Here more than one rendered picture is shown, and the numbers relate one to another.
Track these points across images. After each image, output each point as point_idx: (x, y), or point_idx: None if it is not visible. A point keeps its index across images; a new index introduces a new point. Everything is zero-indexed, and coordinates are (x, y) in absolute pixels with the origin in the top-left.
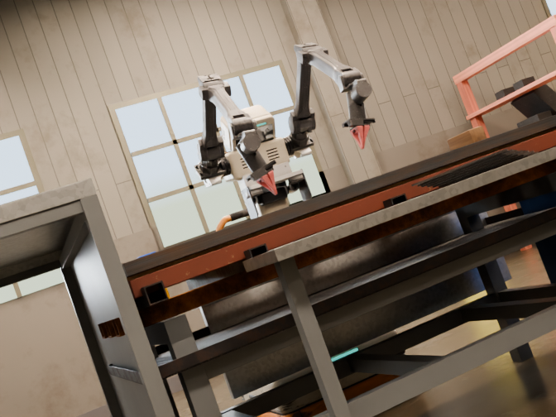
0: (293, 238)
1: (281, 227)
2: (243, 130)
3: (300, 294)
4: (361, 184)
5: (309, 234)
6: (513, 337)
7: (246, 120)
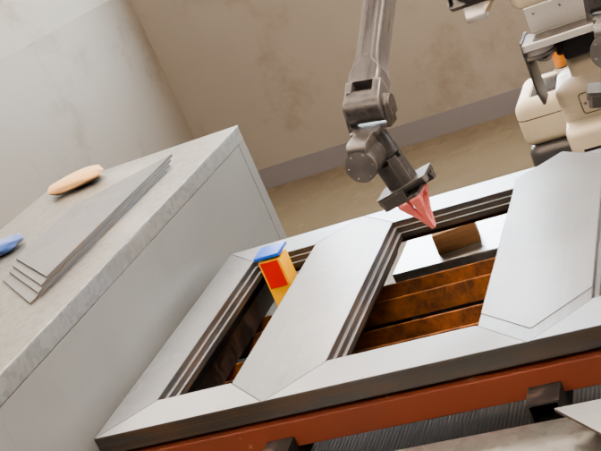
0: (351, 431)
1: (330, 412)
2: (365, 120)
3: None
4: (486, 356)
5: (380, 428)
6: None
7: (368, 104)
